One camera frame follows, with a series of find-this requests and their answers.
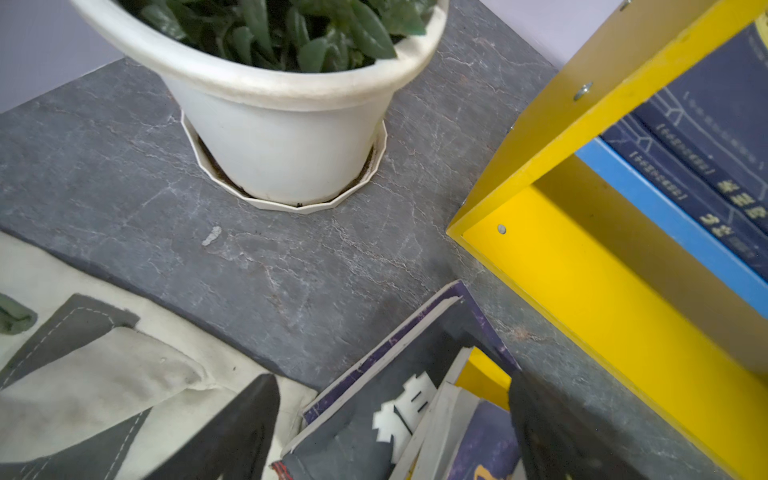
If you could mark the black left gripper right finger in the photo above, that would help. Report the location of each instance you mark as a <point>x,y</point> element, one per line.
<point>555,443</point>

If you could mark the white plastic plant pot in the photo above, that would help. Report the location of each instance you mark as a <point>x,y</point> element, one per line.
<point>290,138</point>

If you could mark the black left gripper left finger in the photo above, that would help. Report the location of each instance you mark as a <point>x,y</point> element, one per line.
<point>235,443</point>

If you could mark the green potted plant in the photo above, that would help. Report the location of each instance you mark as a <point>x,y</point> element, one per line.
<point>291,36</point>

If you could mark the yellow bookshelf frame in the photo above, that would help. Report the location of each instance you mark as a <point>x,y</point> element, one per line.
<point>596,267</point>

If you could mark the beige grey work glove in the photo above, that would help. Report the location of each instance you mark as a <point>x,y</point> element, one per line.
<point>100,383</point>

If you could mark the blue lower shelf board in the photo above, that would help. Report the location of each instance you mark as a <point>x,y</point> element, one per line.
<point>676,223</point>

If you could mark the purple book under yellow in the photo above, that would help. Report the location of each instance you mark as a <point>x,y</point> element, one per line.
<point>359,427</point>

